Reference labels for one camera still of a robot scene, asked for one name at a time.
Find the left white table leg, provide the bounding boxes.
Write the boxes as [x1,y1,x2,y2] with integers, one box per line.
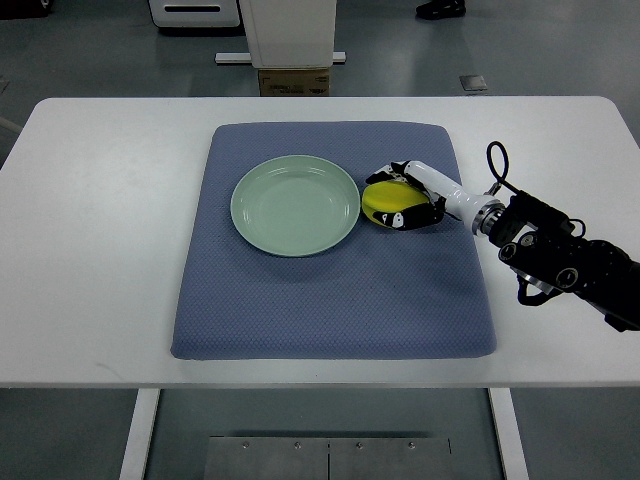
[119,388,160,480]

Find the yellow starfruit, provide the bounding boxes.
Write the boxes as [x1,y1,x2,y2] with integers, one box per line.
[361,181,432,230]

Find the white pillar stand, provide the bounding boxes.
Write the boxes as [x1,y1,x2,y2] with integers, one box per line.
[215,0,346,70]

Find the grey floor socket plate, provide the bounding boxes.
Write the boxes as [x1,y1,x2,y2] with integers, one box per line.
[459,75,488,92]

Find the light green plate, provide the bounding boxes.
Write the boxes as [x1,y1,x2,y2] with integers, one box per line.
[230,155,360,257]

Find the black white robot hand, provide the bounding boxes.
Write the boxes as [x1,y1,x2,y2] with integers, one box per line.
[366,161,505,236]

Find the brown cardboard box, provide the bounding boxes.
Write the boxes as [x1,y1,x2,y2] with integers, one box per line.
[258,69,330,97]

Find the white cabinet with slot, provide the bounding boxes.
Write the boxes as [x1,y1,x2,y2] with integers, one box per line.
[148,0,241,28]

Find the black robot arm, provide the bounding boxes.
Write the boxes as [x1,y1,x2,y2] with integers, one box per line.
[479,141,639,332]

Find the black shoes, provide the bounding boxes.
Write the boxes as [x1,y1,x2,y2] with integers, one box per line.
[415,0,466,21]

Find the right white table leg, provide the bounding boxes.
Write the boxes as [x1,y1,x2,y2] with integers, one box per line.
[488,388,530,480]

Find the blue quilted mat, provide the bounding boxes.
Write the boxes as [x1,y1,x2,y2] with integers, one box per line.
[171,121,496,360]

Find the white table leg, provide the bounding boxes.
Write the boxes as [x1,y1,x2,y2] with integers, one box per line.
[488,388,530,480]
[119,388,160,480]

